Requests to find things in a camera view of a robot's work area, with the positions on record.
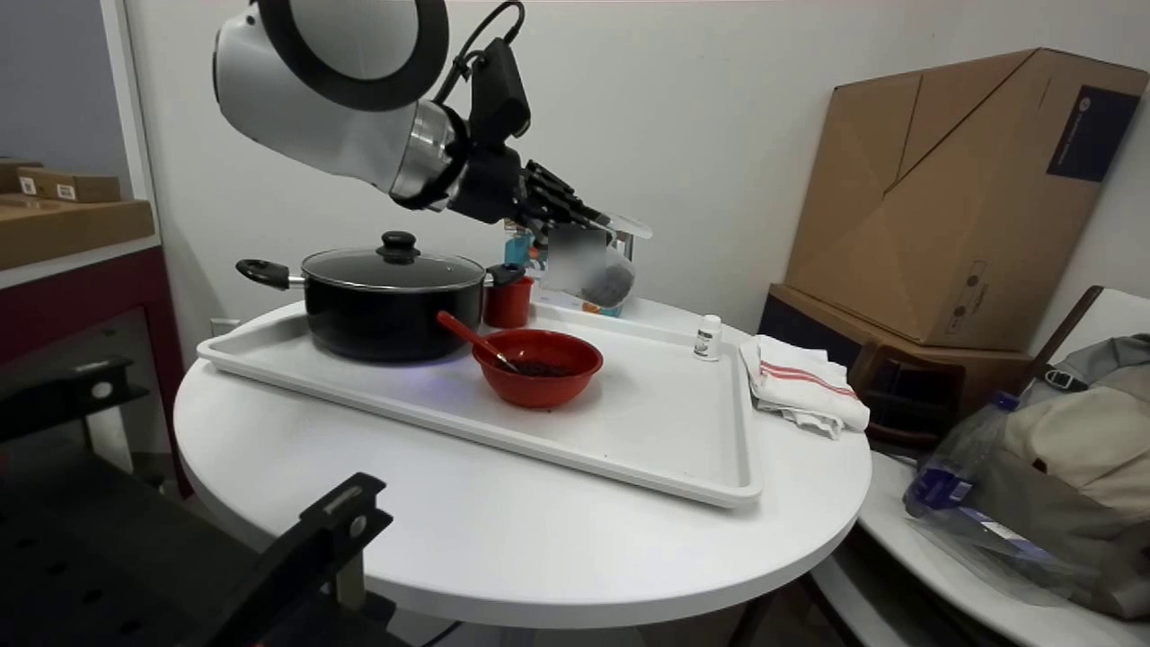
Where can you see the wooden shelf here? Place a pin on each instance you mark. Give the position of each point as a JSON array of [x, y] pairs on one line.
[[48, 214]]

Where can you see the white red striped towel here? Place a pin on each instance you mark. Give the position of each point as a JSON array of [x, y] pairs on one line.
[[804, 387]]

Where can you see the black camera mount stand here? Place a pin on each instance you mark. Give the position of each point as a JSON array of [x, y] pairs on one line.
[[307, 587]]

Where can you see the white round table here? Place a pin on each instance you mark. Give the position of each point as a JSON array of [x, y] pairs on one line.
[[502, 539]]

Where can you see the blue cardboard toy box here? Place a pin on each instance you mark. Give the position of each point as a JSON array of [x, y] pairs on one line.
[[515, 252]]

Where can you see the red spoon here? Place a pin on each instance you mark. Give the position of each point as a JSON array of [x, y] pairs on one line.
[[473, 337]]

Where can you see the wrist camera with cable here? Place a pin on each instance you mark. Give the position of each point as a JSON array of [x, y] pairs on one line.
[[496, 91]]

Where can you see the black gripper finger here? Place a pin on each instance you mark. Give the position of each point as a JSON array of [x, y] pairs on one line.
[[575, 190], [563, 231]]

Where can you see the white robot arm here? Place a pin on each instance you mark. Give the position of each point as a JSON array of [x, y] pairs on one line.
[[373, 91]]

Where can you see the small white bottle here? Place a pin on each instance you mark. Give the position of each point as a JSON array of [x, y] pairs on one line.
[[708, 335]]

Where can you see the black glass pot lid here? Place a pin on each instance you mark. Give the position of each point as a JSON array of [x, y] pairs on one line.
[[396, 264]]

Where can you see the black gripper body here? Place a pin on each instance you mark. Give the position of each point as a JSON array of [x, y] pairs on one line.
[[502, 183]]

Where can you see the red mug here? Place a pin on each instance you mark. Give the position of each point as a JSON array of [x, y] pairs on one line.
[[507, 297]]

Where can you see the red plastic bowl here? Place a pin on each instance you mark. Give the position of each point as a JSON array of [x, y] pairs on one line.
[[550, 369]]

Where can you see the large brown cardboard box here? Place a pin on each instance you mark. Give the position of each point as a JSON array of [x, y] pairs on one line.
[[948, 201]]

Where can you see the black cooking pot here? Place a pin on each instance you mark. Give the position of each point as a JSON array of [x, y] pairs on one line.
[[376, 325]]

